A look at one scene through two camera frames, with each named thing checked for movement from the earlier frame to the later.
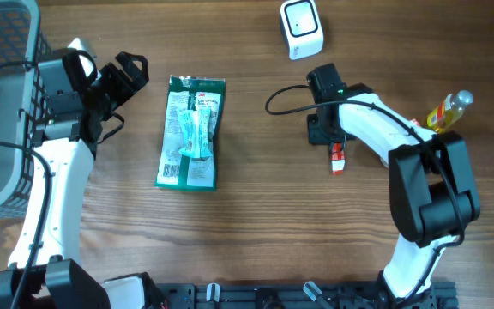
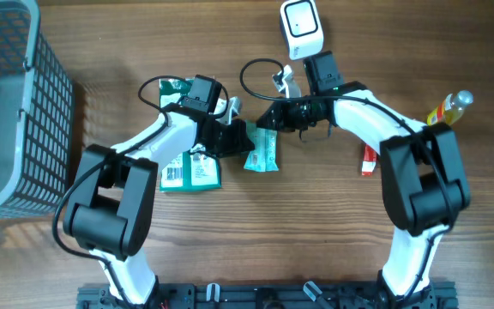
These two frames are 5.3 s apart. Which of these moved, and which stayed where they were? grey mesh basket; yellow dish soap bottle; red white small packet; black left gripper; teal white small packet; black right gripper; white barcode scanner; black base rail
Moved: red white small packet; black left gripper; teal white small packet; black right gripper
Stayed: white barcode scanner; yellow dish soap bottle; black base rail; grey mesh basket
